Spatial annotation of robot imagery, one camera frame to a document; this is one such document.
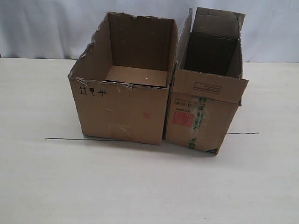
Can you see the narrow cardboard box red print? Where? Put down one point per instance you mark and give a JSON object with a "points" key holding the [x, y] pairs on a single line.
{"points": [[207, 84]]}

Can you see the white backdrop cloth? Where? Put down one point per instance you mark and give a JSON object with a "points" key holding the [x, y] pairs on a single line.
{"points": [[61, 29]]}

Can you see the large torn open cardboard box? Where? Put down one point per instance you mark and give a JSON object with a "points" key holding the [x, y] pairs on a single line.
{"points": [[120, 83]]}

